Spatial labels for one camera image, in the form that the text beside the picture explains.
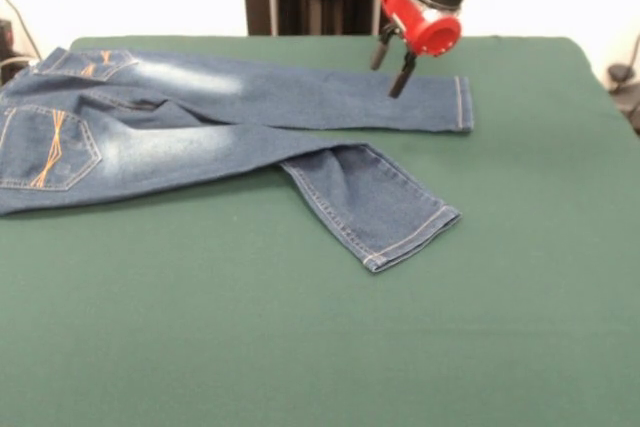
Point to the black equipment pile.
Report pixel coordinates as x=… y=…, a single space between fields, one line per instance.
x=10 y=52

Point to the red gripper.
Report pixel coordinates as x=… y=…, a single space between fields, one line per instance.
x=415 y=22

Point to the grey office chair base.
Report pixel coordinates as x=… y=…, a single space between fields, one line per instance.
x=625 y=92

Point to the blue denim jeans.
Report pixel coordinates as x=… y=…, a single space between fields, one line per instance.
x=200 y=147

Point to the dark green table cloth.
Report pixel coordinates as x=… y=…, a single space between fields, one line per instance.
x=450 y=322

